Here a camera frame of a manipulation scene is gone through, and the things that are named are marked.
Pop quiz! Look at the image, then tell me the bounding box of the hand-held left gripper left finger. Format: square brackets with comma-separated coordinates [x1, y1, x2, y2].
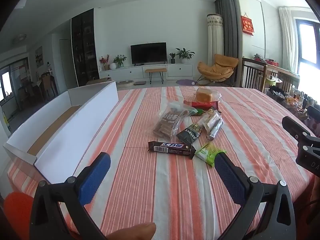
[29, 152, 112, 240]

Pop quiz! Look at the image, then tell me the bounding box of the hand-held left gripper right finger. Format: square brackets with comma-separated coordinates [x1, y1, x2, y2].
[214, 152, 297, 240]

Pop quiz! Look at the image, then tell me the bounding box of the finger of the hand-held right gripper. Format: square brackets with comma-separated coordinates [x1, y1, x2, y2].
[307, 106, 320, 124]
[282, 116, 319, 143]

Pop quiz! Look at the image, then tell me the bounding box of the green and white snack packet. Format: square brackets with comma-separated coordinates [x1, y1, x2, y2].
[195, 141, 227, 168]

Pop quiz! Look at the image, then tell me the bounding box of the white cardboard box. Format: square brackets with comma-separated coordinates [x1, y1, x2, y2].
[3, 81, 118, 184]

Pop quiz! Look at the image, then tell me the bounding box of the silver snack packet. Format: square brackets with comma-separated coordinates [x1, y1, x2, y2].
[206, 117, 224, 141]

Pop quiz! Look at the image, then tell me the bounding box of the black snack packet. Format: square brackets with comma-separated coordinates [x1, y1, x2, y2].
[176, 123, 203, 145]

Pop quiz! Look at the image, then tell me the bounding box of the beige cake bar packet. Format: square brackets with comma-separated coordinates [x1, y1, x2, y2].
[199, 107, 222, 130]

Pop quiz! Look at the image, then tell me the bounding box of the brown chocolate bar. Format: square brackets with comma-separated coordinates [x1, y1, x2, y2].
[147, 141, 196, 160]

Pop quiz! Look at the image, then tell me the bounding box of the green sausage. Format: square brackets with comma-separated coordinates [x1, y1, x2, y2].
[189, 107, 206, 117]

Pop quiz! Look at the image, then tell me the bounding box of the red snack packet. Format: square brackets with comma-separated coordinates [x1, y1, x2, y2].
[183, 100, 219, 111]

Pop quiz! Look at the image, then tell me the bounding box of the clear bag of brown biscuits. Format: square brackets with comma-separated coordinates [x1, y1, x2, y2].
[152, 101, 194, 143]

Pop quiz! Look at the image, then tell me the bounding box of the bread loaf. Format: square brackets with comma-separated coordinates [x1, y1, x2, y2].
[195, 87, 222, 103]

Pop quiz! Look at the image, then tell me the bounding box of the person's left hand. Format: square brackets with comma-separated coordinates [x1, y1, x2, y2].
[104, 222, 157, 240]

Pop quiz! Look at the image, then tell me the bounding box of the pile of clutter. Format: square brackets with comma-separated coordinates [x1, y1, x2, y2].
[265, 85, 310, 117]

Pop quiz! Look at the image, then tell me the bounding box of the wooden side table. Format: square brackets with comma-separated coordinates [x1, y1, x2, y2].
[262, 62, 300, 93]

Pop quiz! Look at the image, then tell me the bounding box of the green stool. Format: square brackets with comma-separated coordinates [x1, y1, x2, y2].
[265, 77, 282, 88]

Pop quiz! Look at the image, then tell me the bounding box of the orange striped tablecloth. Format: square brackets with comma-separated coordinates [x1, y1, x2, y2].
[7, 86, 317, 240]

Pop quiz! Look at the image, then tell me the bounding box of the dark wooden chair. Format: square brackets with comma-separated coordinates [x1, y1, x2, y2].
[241, 57, 268, 92]

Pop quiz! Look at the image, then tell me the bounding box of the window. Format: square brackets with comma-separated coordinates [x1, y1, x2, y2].
[295, 17, 320, 70]

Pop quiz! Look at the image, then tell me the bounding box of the white sheer curtain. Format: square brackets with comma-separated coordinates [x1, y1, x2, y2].
[279, 6, 298, 73]

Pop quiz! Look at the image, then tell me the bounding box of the orange stool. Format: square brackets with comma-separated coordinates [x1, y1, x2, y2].
[3, 192, 34, 240]

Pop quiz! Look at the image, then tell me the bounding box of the orange lounge chair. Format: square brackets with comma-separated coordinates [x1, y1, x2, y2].
[197, 54, 239, 85]

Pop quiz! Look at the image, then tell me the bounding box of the brown dining chair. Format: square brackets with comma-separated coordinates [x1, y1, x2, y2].
[41, 72, 58, 98]

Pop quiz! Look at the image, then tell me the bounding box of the white television cabinet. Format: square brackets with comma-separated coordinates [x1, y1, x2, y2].
[98, 64, 193, 80]

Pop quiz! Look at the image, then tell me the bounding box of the red flower plant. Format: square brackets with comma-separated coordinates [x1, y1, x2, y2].
[99, 54, 110, 71]

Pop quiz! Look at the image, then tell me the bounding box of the grey curtain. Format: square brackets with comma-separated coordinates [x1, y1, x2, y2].
[214, 0, 242, 87]

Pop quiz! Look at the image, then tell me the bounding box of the green potted plant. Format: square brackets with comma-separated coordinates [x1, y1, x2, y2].
[113, 54, 127, 68]

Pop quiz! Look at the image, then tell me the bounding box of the air conditioner with cloth cover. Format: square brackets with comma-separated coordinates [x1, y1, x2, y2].
[207, 13, 225, 67]

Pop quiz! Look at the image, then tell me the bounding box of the wooden bench with black legs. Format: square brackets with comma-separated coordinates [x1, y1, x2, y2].
[145, 68, 167, 84]

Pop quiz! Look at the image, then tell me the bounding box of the dark glass display cabinet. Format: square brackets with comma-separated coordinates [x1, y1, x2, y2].
[71, 8, 100, 87]

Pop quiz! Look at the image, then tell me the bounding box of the large white-potted plant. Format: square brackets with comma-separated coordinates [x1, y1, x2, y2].
[175, 47, 195, 64]

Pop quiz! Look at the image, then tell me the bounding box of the black television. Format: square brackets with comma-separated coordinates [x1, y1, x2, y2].
[130, 42, 167, 64]

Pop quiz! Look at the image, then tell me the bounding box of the red wall hanging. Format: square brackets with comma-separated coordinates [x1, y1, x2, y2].
[241, 16, 255, 36]

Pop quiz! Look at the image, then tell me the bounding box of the framed wall picture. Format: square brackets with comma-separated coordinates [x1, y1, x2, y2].
[35, 46, 43, 68]

